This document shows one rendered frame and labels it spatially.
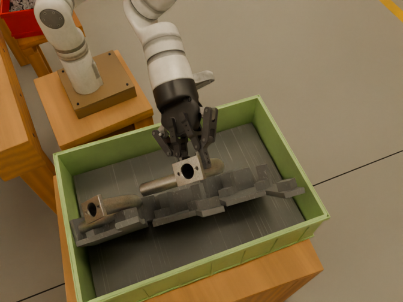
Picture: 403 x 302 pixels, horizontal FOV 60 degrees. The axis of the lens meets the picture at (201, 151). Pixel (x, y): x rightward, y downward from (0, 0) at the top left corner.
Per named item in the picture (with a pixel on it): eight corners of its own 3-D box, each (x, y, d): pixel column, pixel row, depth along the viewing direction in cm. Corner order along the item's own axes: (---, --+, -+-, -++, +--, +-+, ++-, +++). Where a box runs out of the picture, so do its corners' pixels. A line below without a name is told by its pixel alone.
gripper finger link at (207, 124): (204, 105, 56) (197, 141, 57) (213, 108, 55) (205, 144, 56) (213, 106, 58) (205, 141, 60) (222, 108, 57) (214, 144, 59)
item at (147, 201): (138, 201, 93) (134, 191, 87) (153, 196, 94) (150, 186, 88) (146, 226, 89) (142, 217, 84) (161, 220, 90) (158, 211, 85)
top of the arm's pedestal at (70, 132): (119, 57, 135) (117, 48, 132) (154, 115, 121) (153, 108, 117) (37, 87, 128) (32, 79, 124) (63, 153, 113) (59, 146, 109)
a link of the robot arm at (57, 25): (63, 2, 87) (85, 56, 101) (68, -20, 92) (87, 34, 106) (25, 5, 86) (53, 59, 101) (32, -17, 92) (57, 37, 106)
